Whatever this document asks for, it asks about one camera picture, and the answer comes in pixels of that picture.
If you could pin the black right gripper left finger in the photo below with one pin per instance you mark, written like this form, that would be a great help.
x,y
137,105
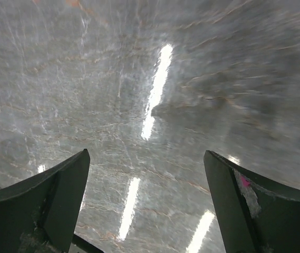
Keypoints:
x,y
39,214

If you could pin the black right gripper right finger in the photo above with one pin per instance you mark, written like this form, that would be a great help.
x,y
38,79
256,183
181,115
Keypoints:
x,y
254,213

